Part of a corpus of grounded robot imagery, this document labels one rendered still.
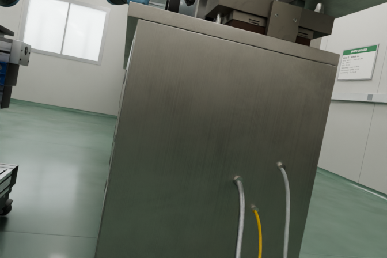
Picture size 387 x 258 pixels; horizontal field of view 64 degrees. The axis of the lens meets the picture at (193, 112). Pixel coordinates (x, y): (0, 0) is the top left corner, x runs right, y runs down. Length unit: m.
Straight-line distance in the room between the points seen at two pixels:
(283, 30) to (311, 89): 0.20
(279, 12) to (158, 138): 0.53
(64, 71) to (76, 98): 0.59
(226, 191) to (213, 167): 0.08
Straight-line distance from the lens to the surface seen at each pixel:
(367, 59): 4.57
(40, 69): 6.87
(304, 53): 1.03
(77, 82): 6.74
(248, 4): 1.03
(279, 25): 1.04
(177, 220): 0.96
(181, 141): 0.89
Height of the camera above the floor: 0.67
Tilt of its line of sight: 2 degrees down
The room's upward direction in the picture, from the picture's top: 11 degrees clockwise
